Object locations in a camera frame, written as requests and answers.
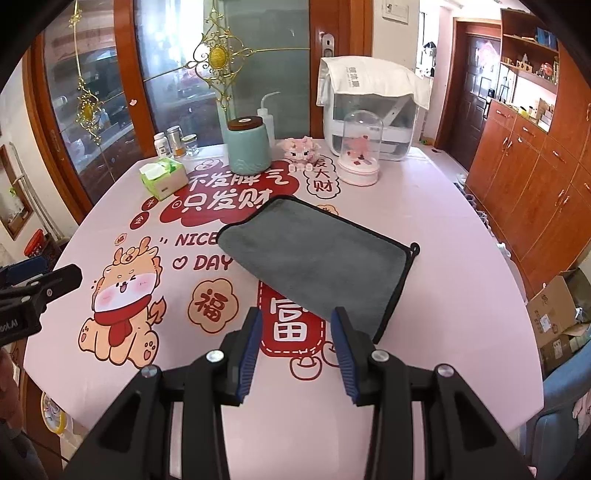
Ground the green tissue pack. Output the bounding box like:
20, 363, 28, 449
139, 157, 189, 202

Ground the glass dome with pink base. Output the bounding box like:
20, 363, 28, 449
335, 110, 384, 187

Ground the pink printed tablecloth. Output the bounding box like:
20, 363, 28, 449
22, 138, 546, 480

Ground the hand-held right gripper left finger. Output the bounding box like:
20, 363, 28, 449
62, 305, 264, 480

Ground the clear wash bottle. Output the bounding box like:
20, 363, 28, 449
257, 91, 282, 142

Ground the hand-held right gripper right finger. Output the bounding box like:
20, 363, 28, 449
329, 306, 533, 480

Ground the wooden cabinet with shelves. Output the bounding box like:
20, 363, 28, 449
465, 8, 591, 298

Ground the glass door with gold ornaments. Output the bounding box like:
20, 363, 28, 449
23, 0, 375, 222

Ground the teal canister with brown lid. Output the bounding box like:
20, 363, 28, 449
222, 115, 273, 176

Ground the dark entrance door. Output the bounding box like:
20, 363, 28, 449
454, 31, 502, 160

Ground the silver metal tin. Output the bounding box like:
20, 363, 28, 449
165, 125, 186, 158

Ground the pink block toy figure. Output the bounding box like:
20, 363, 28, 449
276, 136, 322, 173

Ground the white cloth bag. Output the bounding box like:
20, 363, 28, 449
318, 56, 431, 111

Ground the open cardboard box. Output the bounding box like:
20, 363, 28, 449
526, 268, 591, 376

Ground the clear and white storage container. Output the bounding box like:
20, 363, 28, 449
321, 87, 419, 162

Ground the red basket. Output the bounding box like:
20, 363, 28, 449
24, 229, 64, 260

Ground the grey towel with black edge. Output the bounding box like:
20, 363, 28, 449
215, 196, 421, 345

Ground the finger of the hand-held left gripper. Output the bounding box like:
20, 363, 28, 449
28, 263, 84, 309

